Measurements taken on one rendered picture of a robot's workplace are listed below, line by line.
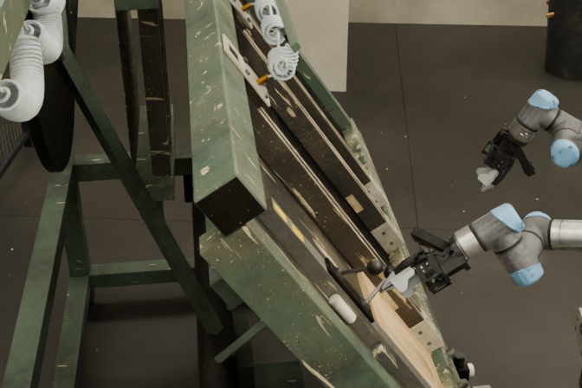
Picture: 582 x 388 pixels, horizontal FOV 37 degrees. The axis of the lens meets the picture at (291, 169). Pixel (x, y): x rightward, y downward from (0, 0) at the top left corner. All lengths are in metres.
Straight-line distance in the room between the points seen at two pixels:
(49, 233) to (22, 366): 0.75
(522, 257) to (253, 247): 0.72
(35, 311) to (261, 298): 1.56
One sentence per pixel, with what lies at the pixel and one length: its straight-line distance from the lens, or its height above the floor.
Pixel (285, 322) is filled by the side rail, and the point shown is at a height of 1.58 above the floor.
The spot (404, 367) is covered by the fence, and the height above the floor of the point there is 1.19.
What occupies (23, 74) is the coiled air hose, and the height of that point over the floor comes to 2.02.
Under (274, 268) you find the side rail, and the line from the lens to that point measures 1.71.
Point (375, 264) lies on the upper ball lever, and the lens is 2.01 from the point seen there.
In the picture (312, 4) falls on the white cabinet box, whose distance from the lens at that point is 6.19.
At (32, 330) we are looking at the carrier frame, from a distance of 3.12.
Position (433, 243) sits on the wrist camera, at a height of 1.52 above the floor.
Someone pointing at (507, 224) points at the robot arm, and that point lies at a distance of 2.09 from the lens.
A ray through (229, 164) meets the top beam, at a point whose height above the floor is 1.93.
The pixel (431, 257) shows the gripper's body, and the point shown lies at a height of 1.51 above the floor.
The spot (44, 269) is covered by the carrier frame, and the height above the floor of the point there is 0.79.
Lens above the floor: 2.74
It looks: 30 degrees down
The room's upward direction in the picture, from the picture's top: straight up
